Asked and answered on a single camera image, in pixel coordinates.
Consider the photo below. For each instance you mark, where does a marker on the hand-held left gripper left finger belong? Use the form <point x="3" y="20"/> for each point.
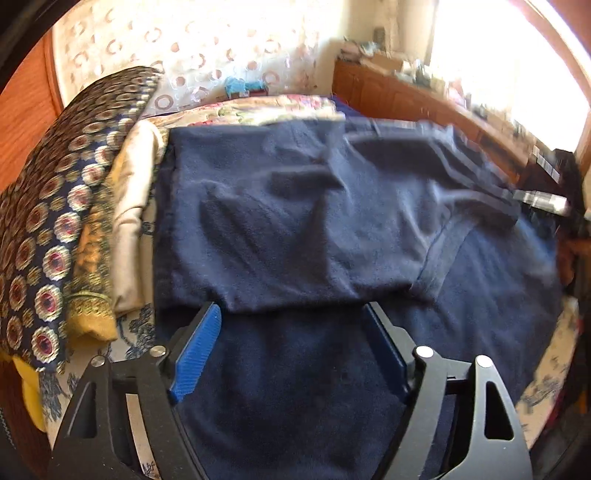
<point x="196" y="355"/>

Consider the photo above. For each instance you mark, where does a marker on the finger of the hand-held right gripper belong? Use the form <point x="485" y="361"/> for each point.
<point x="547" y="161"/>
<point x="540" y="201"/>

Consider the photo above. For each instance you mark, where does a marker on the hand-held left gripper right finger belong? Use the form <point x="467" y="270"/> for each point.
<point x="385" y="350"/>

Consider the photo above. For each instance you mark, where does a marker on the navy printed t-shirt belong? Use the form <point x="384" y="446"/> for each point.
<point x="277" y="221"/>

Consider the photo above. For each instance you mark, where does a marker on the blue floral white sheet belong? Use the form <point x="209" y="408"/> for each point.
<point x="138" y="327"/>

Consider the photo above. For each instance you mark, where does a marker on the navy blue t-shirt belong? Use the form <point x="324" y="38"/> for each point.
<point x="300" y="392"/>

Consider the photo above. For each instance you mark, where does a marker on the bright window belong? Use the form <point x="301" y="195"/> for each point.
<point x="508" y="55"/>

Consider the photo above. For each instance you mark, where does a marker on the golden patterned cloth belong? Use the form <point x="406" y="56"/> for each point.
<point x="92" y="277"/>

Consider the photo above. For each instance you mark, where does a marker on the low wooden cabinet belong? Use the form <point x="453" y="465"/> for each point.
<point x="415" y="101"/>

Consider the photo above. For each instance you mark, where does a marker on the cream cloth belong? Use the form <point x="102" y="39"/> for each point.
<point x="134" y="207"/>

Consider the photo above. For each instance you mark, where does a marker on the yellow cloth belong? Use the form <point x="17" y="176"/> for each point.
<point x="30" y="392"/>

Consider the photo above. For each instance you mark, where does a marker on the cardboard box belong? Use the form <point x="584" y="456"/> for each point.
<point x="383" y="63"/>

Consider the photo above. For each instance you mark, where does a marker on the circle-patterned navy quilt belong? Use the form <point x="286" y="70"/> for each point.
<point x="55" y="207"/>

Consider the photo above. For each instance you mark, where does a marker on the stack of papers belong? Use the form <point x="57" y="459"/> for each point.
<point x="355" y="50"/>

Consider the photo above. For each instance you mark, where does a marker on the floral quilt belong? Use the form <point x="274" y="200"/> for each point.
<point x="258" y="110"/>

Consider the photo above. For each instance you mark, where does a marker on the blue toy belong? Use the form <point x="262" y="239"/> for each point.
<point x="244" y="86"/>

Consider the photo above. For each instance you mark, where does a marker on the brown slatted wooden wardrobe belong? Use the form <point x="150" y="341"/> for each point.
<point x="23" y="115"/>

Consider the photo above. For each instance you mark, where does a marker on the circle-patterned sheer curtain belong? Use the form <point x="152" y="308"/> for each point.
<point x="207" y="37"/>

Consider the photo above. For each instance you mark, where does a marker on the wall socket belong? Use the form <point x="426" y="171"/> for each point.
<point x="379" y="35"/>

